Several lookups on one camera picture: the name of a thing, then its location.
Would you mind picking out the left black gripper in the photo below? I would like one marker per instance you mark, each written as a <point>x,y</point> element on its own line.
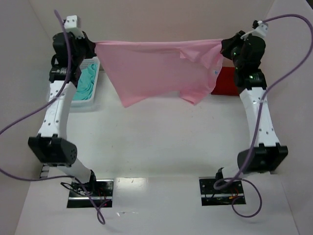
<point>87,46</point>

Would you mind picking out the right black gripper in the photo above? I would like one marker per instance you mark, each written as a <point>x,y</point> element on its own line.
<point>228,46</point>

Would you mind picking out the pink polo shirt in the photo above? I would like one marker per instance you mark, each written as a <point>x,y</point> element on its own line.
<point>139,70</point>

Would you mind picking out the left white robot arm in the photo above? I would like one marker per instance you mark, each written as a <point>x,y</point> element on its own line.
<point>50,145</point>

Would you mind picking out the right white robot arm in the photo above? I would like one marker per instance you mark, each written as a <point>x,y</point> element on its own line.
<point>266,152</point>

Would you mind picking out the teal t shirt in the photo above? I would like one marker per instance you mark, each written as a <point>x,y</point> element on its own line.
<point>86,83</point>

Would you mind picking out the red folded t shirt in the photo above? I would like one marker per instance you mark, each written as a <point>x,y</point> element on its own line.
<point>225,84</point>

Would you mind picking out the white plastic basket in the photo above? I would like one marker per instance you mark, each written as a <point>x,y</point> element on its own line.
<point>83,105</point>

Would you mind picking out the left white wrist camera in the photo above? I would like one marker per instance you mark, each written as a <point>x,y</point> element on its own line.
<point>72,22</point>

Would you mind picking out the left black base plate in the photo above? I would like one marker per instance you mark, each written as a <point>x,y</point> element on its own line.
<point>101,195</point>

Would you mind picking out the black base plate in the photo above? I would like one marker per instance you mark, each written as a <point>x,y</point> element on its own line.
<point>101,195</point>
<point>212,197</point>

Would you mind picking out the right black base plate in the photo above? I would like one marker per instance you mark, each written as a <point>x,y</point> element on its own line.
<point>212,197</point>

